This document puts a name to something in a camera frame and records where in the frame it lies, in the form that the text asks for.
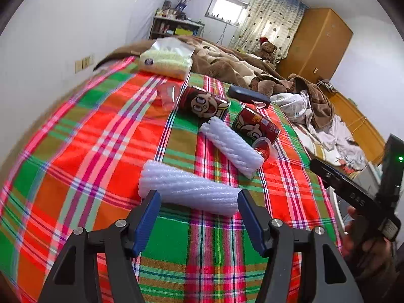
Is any window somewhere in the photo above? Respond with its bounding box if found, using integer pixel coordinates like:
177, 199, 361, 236
205, 0, 250, 26

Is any plaid cloth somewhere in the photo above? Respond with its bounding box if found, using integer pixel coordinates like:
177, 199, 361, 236
0, 55, 344, 303

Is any tissue pack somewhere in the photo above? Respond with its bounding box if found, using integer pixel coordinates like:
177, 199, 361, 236
138, 37, 195, 80

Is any brown blanket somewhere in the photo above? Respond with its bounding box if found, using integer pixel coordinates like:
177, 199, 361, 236
93, 35, 291, 97

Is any person's right hand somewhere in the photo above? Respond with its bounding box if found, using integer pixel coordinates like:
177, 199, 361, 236
342, 207, 395, 278

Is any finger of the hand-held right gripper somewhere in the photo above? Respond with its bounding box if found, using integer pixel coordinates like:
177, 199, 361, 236
309, 159, 341, 187

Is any patterned curtain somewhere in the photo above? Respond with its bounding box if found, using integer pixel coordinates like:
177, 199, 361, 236
229, 0, 308, 59

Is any white floral pillow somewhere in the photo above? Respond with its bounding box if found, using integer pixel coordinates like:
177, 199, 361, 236
270, 90, 316, 123

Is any pale pink garment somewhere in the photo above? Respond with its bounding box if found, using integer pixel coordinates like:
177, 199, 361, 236
311, 114, 368, 169

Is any white nightstand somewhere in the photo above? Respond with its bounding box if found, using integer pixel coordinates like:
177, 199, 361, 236
357, 161, 384, 196

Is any cluttered shelf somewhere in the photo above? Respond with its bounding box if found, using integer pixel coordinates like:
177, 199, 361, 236
148, 15, 205, 41

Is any white trash bin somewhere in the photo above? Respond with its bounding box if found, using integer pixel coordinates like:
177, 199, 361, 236
327, 186, 348, 237

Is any white foam net sleeve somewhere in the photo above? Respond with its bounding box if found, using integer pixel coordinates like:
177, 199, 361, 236
199, 116, 265, 179
138, 160, 241, 218

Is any red cartoon can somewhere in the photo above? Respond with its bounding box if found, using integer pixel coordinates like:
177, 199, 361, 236
180, 85, 231, 121
230, 106, 281, 146

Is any small clear plastic cup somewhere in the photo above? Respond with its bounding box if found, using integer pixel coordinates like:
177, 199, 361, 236
252, 137, 273, 162

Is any brown fleece throw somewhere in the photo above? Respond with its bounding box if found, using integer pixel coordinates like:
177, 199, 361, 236
288, 73, 336, 130

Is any brown teddy bear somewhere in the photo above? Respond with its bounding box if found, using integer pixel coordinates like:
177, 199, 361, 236
254, 37, 278, 65

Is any wall socket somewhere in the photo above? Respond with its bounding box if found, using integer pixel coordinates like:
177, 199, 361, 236
75, 55, 95, 73

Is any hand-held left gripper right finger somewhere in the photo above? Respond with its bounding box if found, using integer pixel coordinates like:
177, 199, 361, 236
237, 189, 363, 303

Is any wooden wardrobe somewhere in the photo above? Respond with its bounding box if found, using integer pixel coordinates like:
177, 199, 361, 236
276, 8, 354, 84

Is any floral bed sheet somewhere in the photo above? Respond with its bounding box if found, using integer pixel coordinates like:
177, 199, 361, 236
293, 123, 348, 165

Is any wooden headboard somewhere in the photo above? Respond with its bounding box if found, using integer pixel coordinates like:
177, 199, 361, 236
325, 85, 387, 165

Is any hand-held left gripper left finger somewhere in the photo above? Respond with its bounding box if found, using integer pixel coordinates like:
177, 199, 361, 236
38, 189, 161, 303

